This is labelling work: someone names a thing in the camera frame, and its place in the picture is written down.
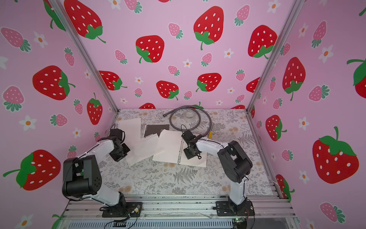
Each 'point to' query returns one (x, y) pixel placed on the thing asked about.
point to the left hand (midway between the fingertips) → (126, 154)
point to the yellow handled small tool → (210, 135)
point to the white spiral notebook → (173, 142)
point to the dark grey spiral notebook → (152, 129)
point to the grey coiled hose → (172, 111)
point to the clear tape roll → (189, 115)
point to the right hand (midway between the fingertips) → (192, 152)
